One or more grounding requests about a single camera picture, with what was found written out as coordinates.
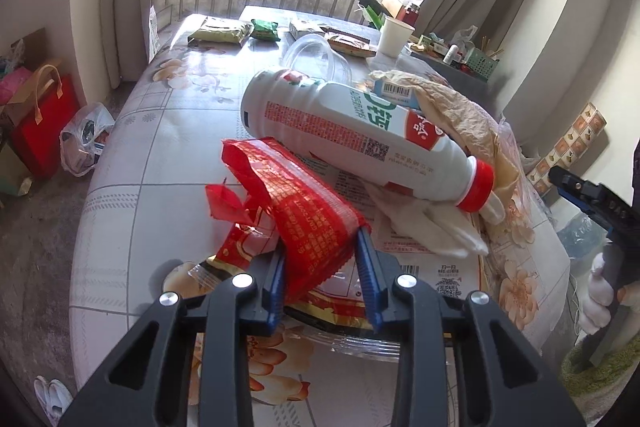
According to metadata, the grey cabinet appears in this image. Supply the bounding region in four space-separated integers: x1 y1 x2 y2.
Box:
407 42 493 108

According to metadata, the brown cardboard box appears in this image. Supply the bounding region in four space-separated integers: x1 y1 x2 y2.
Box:
10 27 48 72

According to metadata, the green plastic basket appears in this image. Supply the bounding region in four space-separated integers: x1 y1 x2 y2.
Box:
462 48 501 80

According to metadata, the clear plastic container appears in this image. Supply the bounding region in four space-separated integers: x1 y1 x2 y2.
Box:
282 33 353 85

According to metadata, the white slipper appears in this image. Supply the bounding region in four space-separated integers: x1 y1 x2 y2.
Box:
49 379 73 418
34 376 55 415

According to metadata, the yellow green snack packet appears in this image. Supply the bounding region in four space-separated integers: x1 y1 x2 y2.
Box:
187 17 253 46

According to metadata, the person's right hand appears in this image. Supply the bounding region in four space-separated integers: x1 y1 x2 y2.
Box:
575 252 626 348

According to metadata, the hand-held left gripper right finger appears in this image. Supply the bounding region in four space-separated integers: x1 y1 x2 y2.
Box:
355 229 586 427

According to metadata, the crumpled white plastic bag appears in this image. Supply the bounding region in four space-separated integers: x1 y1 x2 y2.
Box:
450 26 478 52

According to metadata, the red plastic wrapper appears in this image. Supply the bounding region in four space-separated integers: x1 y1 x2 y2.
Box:
206 137 368 303

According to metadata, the white paper cup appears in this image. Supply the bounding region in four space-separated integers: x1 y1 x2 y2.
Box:
378 16 416 58

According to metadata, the white printed package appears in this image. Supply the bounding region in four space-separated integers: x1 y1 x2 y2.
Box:
300 147 483 343

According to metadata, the large water jug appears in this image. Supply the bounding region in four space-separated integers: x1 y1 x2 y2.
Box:
555 212 608 258

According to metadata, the white bottle red cap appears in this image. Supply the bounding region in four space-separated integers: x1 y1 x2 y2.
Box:
240 69 496 212

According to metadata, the beige wrapped packet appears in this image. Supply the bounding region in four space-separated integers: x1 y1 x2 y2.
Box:
289 19 326 38

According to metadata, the pink bag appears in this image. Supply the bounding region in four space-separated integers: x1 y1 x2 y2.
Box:
0 67 33 105

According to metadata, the red gift bag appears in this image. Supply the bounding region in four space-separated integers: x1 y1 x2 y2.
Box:
10 64 81 180

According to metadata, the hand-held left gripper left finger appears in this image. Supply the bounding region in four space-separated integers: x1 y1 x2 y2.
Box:
57 252 288 427

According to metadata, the blue white cardboard box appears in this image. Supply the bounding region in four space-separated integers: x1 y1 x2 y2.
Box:
372 77 426 110

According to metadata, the red gold snack wrapper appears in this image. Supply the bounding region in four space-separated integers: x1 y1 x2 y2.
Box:
200 227 283 283

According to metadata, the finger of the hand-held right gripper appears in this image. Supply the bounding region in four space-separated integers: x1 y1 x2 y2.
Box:
548 165 613 233

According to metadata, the brown paper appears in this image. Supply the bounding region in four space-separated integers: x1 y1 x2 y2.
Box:
370 69 523 233

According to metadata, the green fuzzy clothing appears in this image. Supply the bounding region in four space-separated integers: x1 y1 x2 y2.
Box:
562 347 640 410

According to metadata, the orange snack packet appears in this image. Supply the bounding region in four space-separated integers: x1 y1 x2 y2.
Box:
325 33 377 58

